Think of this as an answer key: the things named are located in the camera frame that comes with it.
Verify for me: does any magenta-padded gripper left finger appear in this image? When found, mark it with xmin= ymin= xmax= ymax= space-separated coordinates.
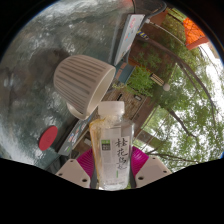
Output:
xmin=54 ymin=147 xmax=98 ymax=190

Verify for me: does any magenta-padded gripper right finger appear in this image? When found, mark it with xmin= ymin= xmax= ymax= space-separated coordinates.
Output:
xmin=126 ymin=145 xmax=173 ymax=190

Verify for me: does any clear plastic drink bottle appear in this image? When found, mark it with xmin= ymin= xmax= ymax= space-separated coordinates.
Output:
xmin=88 ymin=100 xmax=135 ymax=192

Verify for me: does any dark laptop with stickers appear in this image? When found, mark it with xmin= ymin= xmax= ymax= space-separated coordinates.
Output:
xmin=58 ymin=113 xmax=98 ymax=157

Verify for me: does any flat round red coaster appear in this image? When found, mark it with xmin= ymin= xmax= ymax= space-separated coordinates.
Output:
xmin=38 ymin=125 xmax=59 ymax=152

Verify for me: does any large forked tree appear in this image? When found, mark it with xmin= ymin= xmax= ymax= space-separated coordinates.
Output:
xmin=146 ymin=83 xmax=224 ymax=168

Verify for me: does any white ribbed mug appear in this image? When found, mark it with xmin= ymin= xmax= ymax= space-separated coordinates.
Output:
xmin=53 ymin=54 xmax=117 ymax=121

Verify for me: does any potted plant in teal pot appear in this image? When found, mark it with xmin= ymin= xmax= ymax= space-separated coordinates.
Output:
xmin=116 ymin=63 xmax=158 ymax=98

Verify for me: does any blue yellow striped bollard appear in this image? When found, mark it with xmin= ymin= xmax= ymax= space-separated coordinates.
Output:
xmin=136 ymin=30 xmax=149 ymax=40

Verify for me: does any orange canopy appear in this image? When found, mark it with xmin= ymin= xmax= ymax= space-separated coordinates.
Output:
xmin=182 ymin=17 xmax=210 ymax=51

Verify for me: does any grey wicker chair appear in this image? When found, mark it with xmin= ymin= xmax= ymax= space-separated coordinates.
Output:
xmin=131 ymin=0 xmax=168 ymax=21

